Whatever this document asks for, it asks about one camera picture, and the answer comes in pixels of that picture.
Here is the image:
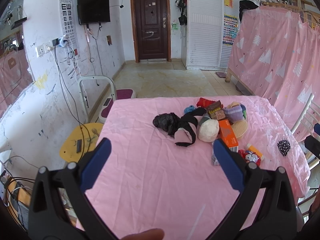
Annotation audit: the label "purple socks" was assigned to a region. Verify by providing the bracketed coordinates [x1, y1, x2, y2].
[223, 104, 247, 123]

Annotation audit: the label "orange cardboard box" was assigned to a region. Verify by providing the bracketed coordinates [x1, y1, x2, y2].
[218, 119, 239, 152]

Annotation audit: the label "brown snack packet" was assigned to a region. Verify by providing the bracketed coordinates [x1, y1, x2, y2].
[206, 100, 226, 121]

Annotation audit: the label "white paper ball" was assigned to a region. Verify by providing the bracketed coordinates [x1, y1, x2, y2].
[198, 119, 220, 142]

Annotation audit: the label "red striped knitted sock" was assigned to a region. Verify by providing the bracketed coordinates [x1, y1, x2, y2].
[196, 98, 215, 108]

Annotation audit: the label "blue knitted sock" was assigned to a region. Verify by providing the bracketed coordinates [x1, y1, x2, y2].
[184, 105, 196, 114]

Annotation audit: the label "black plastic bag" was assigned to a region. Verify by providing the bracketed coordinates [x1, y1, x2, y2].
[152, 113, 180, 137]

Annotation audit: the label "left hand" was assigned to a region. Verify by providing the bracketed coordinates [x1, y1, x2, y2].
[121, 229, 165, 240]

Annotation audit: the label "yellow glue stick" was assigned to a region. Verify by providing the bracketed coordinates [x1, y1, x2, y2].
[246, 144, 264, 160]

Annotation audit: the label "yellow stool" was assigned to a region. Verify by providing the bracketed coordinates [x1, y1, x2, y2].
[59, 122, 103, 163]

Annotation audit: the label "pink tree print curtain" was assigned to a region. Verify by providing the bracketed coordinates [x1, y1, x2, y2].
[228, 6, 319, 129]

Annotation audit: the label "pink bed sheet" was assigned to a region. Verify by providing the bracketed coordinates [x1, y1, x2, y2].
[86, 96, 310, 239]

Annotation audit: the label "black and pink garment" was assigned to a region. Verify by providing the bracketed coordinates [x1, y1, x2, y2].
[174, 107, 206, 147]

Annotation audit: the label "purple vibration plate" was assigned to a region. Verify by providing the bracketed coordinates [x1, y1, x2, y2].
[98, 88, 136, 124]

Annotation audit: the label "white louvered wardrobe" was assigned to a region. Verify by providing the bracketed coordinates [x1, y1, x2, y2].
[186, 0, 259, 72]

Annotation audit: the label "hanging black bags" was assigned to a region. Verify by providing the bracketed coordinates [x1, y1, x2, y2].
[175, 0, 187, 26]

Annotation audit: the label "eye chart poster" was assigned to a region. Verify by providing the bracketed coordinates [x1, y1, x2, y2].
[59, 0, 79, 59]

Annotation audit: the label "dark brown door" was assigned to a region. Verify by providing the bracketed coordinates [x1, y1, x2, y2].
[130, 0, 171, 62]

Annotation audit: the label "colourful wall chart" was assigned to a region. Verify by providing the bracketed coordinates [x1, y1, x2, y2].
[222, 14, 239, 45]

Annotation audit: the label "white metal frame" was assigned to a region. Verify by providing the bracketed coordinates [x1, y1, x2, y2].
[78, 76, 117, 121]

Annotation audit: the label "wall power socket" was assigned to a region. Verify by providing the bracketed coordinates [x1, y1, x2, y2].
[35, 41, 53, 57]

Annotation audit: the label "wall mounted television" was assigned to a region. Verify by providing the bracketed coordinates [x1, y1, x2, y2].
[77, 0, 111, 25]

